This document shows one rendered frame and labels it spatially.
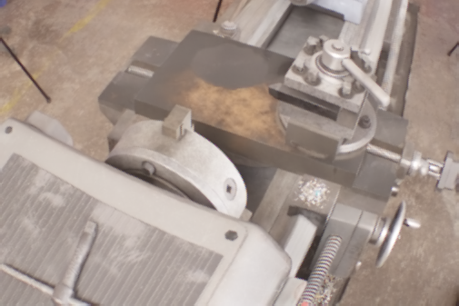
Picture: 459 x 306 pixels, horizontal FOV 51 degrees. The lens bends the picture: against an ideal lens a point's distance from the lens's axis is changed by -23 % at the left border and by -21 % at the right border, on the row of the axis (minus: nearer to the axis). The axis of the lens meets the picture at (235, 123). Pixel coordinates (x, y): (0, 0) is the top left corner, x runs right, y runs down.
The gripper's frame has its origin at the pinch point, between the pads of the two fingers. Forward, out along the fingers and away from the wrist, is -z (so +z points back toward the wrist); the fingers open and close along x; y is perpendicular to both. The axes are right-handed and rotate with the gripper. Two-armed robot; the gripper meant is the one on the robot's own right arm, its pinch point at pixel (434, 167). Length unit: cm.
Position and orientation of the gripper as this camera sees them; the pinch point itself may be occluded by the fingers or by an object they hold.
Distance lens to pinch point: 155.6
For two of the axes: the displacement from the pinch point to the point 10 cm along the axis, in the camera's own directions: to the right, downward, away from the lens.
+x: 2.8, -9.5, -1.5
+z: 9.2, 3.1, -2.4
